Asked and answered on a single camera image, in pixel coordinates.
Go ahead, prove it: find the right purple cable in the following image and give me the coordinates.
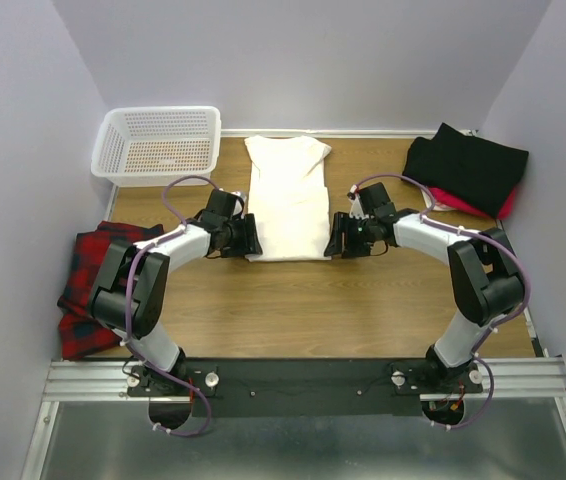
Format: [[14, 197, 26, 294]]
[[346, 172, 534, 434]]

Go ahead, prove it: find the aluminium frame rail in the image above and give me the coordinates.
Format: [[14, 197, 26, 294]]
[[43, 357, 566, 402]]

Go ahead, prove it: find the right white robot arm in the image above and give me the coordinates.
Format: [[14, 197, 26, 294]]
[[324, 182, 529, 393]]

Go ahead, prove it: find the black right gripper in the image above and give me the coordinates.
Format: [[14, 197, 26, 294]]
[[322, 211, 375, 259]]

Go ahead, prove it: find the red plaid folded shirt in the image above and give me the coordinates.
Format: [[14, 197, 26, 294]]
[[57, 221, 164, 360]]

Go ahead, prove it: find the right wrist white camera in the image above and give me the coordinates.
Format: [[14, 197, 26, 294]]
[[348, 193, 366, 219]]

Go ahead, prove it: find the white perforated plastic basket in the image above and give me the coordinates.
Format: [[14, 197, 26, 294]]
[[91, 106, 221, 188]]

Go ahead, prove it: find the wrist white camera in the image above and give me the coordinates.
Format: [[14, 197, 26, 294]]
[[232, 191, 247, 215], [348, 193, 366, 219]]

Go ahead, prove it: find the white t shirt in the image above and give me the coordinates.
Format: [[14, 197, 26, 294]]
[[244, 136, 331, 262]]

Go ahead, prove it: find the black folded shirt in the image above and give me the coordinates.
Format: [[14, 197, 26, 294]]
[[403, 123, 529, 196]]

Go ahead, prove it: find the purple cable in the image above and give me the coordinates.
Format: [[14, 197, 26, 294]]
[[121, 175, 224, 439], [346, 172, 534, 434]]

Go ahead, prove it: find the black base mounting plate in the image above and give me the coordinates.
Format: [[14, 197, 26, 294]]
[[127, 357, 483, 418]]

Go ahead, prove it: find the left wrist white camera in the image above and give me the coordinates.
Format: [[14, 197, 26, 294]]
[[232, 191, 247, 215]]

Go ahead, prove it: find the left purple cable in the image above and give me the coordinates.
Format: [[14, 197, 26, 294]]
[[121, 175, 224, 439]]

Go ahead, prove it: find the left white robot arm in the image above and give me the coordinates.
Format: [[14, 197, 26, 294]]
[[87, 188, 262, 395]]

